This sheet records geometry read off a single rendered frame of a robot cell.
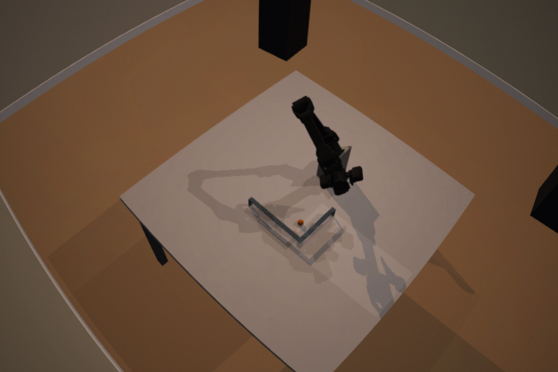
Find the clear l-shaped low wall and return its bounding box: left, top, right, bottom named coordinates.
left=249, top=201, right=335, bottom=249

